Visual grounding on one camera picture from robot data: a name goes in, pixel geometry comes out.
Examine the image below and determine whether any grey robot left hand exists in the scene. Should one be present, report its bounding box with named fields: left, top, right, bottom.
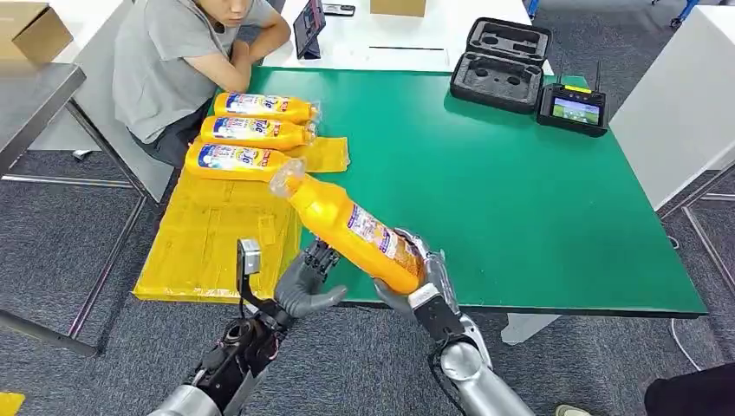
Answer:
left=273, top=237, right=350, bottom=321

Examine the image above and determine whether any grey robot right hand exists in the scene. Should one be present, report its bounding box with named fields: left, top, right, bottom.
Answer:
left=373, top=228, right=462, bottom=322

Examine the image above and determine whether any orange drink bottle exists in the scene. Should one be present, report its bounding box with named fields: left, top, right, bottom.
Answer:
left=183, top=141, right=306, bottom=185
left=198, top=114, right=319, bottom=153
left=268, top=157, right=428, bottom=296
left=212, top=91, right=321, bottom=125

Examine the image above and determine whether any white table leg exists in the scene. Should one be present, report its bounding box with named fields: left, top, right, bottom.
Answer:
left=499, top=312, right=562, bottom=347

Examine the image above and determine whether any yellow sheet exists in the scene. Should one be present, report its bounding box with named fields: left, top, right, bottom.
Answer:
left=132, top=135, right=351, bottom=304

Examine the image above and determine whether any green table mat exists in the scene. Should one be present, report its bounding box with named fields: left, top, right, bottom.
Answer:
left=211, top=66, right=709, bottom=319

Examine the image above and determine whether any open black foam case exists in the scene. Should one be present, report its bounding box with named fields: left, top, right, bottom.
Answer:
left=448, top=16, right=553, bottom=115

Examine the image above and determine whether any black remote controller with screen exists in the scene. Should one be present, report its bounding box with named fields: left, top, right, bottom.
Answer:
left=535, top=59, right=609, bottom=139

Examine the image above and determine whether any white desk side panel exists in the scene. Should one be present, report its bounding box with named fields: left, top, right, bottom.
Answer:
left=28, top=0, right=176, bottom=203

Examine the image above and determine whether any person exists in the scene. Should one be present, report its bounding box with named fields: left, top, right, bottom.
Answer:
left=111, top=0, right=293, bottom=168

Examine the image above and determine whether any black tablet on stand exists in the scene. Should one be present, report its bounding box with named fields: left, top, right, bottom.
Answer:
left=292, top=0, right=328, bottom=61

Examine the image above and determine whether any small cardboard box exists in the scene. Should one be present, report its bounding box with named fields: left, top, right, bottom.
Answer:
left=368, top=0, right=428, bottom=19

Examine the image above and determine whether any yellow floor object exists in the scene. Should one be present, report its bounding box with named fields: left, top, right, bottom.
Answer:
left=0, top=391, right=28, bottom=416

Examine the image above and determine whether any grey steel table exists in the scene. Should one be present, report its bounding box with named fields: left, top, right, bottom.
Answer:
left=0, top=61, right=148, bottom=358

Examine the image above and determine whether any large cardboard box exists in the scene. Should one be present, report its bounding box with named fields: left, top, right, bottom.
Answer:
left=0, top=1, right=75, bottom=65

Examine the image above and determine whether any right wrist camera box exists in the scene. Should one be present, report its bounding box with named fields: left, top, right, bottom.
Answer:
left=407, top=282, right=467, bottom=347

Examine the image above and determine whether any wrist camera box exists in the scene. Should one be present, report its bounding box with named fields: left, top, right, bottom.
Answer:
left=236, top=237, right=278, bottom=315
left=407, top=282, right=467, bottom=347

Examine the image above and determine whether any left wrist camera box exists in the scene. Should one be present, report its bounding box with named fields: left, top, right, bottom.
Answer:
left=236, top=237, right=278, bottom=315

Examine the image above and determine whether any white floor cable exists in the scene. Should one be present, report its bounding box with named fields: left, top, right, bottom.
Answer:
left=669, top=317, right=704, bottom=374

